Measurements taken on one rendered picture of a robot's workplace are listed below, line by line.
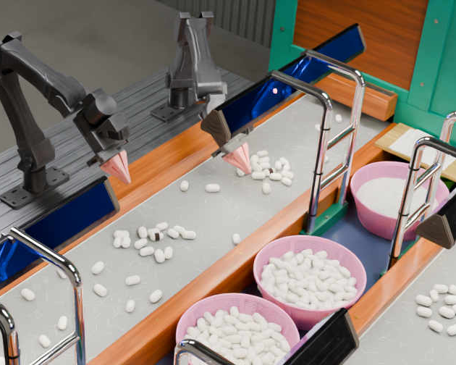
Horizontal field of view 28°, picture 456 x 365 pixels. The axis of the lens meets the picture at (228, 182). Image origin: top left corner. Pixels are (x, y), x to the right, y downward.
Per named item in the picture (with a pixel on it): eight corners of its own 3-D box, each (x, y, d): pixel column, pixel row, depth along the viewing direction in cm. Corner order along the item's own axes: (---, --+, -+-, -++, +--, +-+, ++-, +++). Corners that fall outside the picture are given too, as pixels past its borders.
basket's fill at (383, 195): (338, 216, 246) (341, 200, 242) (379, 181, 260) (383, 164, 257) (411, 253, 235) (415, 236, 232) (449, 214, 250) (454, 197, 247)
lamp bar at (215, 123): (199, 129, 210) (200, 103, 205) (341, 41, 251) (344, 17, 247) (226, 143, 206) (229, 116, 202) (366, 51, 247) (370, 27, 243)
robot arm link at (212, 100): (237, 119, 229) (232, 73, 230) (203, 122, 228) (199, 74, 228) (227, 126, 241) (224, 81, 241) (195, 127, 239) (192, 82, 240)
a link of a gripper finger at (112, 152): (142, 174, 222) (120, 142, 221) (121, 187, 217) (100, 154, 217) (129, 184, 227) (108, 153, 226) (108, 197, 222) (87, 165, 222)
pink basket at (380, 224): (355, 249, 236) (361, 220, 231) (337, 187, 257) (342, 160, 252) (454, 249, 239) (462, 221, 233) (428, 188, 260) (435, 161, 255)
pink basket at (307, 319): (237, 324, 211) (239, 293, 205) (266, 253, 232) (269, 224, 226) (349, 353, 206) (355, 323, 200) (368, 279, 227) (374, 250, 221)
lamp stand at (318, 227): (247, 217, 244) (263, 71, 217) (289, 185, 257) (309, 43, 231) (306, 248, 235) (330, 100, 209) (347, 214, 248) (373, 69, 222)
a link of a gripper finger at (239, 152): (268, 161, 240) (247, 131, 239) (251, 172, 235) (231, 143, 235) (252, 169, 245) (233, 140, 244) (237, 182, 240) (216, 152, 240)
